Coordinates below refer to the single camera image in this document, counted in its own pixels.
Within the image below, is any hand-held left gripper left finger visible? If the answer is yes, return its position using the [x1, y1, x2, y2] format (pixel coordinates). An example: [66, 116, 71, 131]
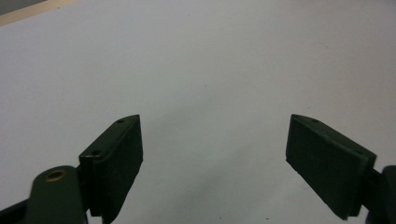
[78, 114, 144, 224]

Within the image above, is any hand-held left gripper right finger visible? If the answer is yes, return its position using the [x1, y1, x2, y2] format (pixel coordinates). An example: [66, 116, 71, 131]
[285, 113, 377, 221]

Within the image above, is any tan wooden table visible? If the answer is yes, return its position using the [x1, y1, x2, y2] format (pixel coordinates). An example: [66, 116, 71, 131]
[0, 0, 80, 27]

